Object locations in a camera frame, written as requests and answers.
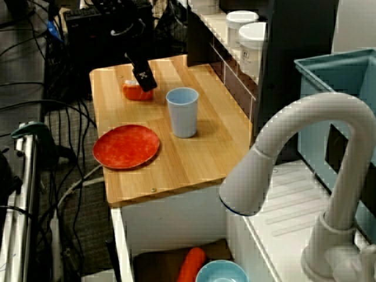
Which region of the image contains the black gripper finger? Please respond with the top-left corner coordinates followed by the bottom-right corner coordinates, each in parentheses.
top-left (132, 64), bottom-right (159, 92)

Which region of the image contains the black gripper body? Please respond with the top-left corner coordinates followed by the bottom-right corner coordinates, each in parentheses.
top-left (116, 24), bottom-right (151, 72)

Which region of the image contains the salmon sushi toy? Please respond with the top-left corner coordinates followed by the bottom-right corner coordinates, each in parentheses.
top-left (122, 78), bottom-right (155, 102)

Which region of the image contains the light blue plastic cup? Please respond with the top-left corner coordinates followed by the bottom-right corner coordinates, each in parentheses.
top-left (166, 87), bottom-right (200, 139)

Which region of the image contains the black computer box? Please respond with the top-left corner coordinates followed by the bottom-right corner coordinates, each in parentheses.
top-left (64, 11), bottom-right (153, 76)

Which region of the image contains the black keyboard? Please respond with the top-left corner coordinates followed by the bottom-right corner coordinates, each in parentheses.
top-left (64, 8), bottom-right (102, 20)

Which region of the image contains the red round plate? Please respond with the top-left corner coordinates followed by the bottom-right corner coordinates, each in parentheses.
top-left (92, 124), bottom-right (161, 170)

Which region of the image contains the blue tag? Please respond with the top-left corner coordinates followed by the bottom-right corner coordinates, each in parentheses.
top-left (46, 19), bottom-right (65, 42)

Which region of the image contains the dark tile backsplash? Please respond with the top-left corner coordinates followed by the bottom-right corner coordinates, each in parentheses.
top-left (187, 0), bottom-right (259, 118)

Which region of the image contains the white labelled jar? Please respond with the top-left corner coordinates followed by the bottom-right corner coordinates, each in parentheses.
top-left (226, 10), bottom-right (260, 51)
top-left (238, 21), bottom-right (268, 77)

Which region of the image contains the dark upright panel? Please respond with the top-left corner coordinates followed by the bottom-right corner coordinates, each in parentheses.
top-left (258, 0), bottom-right (340, 161)

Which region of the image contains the teal plastic dish bin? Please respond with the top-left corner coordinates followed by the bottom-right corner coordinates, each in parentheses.
top-left (294, 48), bottom-right (376, 246)

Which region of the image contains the grey toy faucet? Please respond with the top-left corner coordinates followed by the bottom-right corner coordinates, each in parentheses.
top-left (219, 92), bottom-right (376, 282)

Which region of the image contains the white toy sink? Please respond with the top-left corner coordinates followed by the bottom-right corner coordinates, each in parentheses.
top-left (110, 160), bottom-right (376, 282)

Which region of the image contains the orange toy carrot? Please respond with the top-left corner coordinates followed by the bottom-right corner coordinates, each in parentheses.
top-left (177, 247), bottom-right (207, 282)

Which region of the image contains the light blue bowl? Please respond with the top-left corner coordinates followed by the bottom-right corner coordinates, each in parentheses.
top-left (195, 260), bottom-right (249, 282)

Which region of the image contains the cream wall shelf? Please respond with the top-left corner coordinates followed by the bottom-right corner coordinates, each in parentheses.
top-left (202, 13), bottom-right (267, 86)

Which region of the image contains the black cable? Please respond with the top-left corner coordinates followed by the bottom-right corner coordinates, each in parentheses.
top-left (0, 99), bottom-right (98, 130)

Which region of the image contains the white cable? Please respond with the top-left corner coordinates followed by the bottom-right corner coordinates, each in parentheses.
top-left (57, 163), bottom-right (106, 210)

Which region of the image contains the aluminium frame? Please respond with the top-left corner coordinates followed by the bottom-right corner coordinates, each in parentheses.
top-left (0, 129), bottom-right (41, 282)

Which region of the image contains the black door handle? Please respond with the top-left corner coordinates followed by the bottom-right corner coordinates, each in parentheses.
top-left (105, 236), bottom-right (122, 282)

